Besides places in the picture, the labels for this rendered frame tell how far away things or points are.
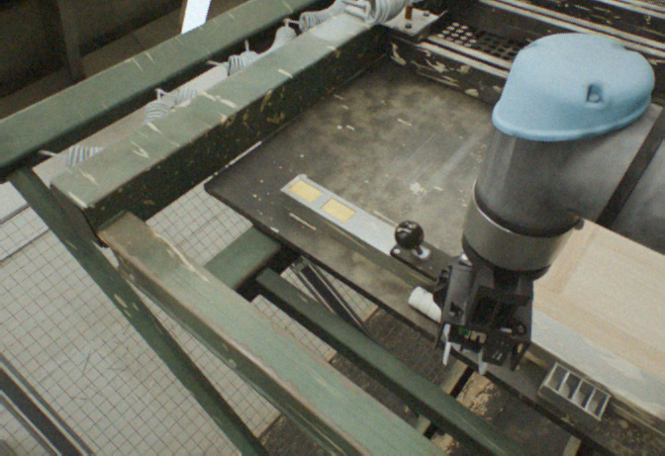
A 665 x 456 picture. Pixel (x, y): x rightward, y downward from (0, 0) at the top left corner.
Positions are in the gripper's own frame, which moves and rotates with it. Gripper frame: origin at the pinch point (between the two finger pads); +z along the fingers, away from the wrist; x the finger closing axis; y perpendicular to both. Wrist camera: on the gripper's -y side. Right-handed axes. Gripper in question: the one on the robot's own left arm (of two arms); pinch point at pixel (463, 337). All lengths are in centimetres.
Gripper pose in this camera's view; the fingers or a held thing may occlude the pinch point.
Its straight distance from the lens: 57.7
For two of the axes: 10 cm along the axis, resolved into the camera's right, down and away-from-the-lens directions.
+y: -3.0, 7.1, -6.4
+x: 9.5, 2.2, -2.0
